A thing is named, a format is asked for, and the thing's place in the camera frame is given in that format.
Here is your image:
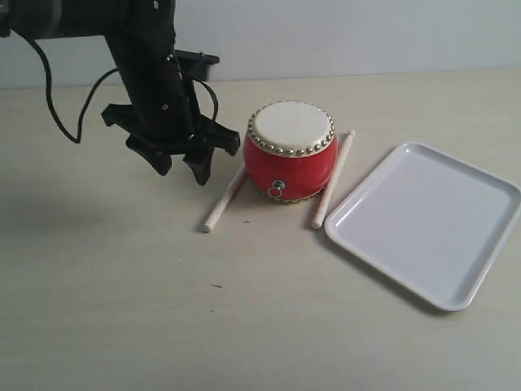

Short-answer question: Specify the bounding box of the wooden drumstick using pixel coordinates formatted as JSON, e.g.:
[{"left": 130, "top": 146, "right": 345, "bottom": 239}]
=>
[
  {"left": 203, "top": 164, "right": 247, "bottom": 233},
  {"left": 311, "top": 130, "right": 357, "bottom": 230}
]

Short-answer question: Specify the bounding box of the white plastic tray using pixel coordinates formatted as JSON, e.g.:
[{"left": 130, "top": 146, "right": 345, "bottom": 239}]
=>
[{"left": 324, "top": 143, "right": 520, "bottom": 312}]

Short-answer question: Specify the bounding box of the red small drum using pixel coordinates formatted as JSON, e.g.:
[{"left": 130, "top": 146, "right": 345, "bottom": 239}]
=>
[{"left": 243, "top": 100, "right": 339, "bottom": 202}]

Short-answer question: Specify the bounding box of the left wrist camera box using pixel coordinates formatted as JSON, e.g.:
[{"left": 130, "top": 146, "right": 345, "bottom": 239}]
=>
[{"left": 175, "top": 50, "right": 220, "bottom": 81}]

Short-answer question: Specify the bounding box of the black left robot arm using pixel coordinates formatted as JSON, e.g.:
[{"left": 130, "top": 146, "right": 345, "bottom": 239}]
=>
[{"left": 1, "top": 1, "right": 240, "bottom": 186}]

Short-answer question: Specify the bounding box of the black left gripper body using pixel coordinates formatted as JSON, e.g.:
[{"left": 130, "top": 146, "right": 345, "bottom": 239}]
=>
[{"left": 102, "top": 28, "right": 239, "bottom": 156}]

